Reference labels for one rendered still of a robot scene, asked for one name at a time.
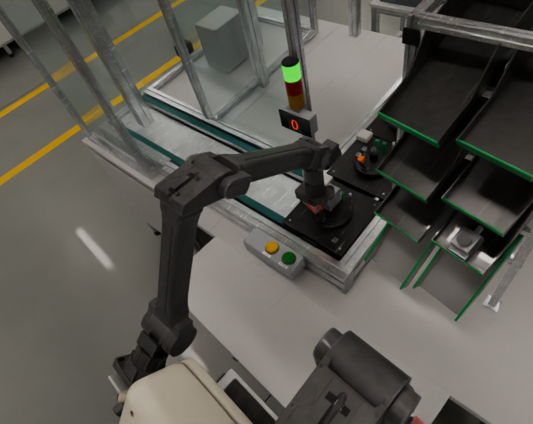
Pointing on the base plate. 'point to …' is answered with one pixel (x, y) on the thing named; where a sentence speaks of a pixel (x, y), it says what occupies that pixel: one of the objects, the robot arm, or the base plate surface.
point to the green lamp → (291, 73)
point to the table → (274, 325)
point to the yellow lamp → (296, 102)
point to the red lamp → (294, 88)
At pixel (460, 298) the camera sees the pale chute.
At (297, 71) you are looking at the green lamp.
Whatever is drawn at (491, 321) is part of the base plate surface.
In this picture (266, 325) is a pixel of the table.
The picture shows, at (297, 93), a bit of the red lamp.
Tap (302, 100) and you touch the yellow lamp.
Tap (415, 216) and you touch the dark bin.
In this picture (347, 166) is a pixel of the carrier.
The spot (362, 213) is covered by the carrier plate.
